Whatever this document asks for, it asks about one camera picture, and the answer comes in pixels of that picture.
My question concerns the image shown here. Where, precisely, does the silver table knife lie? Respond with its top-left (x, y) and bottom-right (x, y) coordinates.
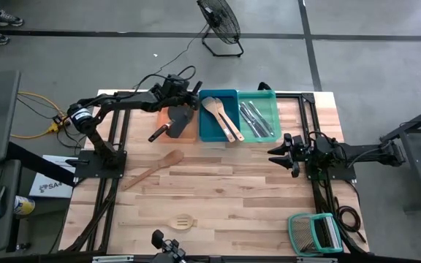
top-left (238, 105), bottom-right (259, 139)
top-left (249, 101), bottom-right (276, 135)

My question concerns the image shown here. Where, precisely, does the yellow white can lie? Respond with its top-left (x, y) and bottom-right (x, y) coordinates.
top-left (12, 195), bottom-right (36, 216)

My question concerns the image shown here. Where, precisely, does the silver fork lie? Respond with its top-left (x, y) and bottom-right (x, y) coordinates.
top-left (242, 102), bottom-right (270, 138)

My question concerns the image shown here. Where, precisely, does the grey-bladed black-handled spatula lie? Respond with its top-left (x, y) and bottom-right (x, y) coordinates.
top-left (147, 115), bottom-right (189, 143)

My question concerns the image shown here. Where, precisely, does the black metal stand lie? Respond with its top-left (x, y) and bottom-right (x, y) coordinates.
top-left (380, 100), bottom-right (421, 213)

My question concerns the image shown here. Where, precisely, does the black floor fan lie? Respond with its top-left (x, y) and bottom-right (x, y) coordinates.
top-left (196, 0), bottom-right (245, 58)

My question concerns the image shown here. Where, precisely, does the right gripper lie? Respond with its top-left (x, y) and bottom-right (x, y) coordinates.
top-left (268, 133), bottom-right (316, 179)

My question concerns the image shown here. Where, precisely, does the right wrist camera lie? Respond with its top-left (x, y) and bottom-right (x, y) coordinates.
top-left (314, 137), bottom-right (338, 155)

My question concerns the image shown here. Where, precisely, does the teal dish rack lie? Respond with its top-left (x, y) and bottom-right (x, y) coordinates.
top-left (287, 213), bottom-right (344, 256)

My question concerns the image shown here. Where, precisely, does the black camera on mount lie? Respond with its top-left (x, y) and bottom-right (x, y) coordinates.
top-left (151, 229), bottom-right (188, 263)

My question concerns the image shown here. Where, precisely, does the brown wooden spatula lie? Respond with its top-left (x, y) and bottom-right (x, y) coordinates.
top-left (121, 148), bottom-right (185, 191)

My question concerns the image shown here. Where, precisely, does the white box with print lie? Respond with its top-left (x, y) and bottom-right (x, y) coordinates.
top-left (29, 155), bottom-right (75, 199)

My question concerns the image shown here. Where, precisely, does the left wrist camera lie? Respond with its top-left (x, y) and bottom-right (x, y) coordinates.
top-left (162, 75), bottom-right (191, 94)

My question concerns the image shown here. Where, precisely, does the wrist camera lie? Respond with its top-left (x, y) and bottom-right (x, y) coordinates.
top-left (162, 75), bottom-right (191, 94)
top-left (314, 137), bottom-right (338, 155)

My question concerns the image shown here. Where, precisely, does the blue plastic bin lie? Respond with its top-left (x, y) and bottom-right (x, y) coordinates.
top-left (198, 89), bottom-right (241, 143)

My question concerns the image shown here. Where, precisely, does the teal plastic bin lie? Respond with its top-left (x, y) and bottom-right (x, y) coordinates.
top-left (236, 90), bottom-right (283, 143)

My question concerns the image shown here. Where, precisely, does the coiled black cable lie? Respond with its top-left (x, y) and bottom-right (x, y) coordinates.
top-left (333, 204), bottom-right (364, 244)

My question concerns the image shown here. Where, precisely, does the silver metal bracket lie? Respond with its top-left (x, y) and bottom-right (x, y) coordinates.
top-left (92, 255), bottom-right (134, 263)
top-left (296, 256), bottom-right (338, 263)

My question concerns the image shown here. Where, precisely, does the yellow power cable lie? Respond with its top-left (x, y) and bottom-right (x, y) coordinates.
top-left (0, 65), bottom-right (69, 140)

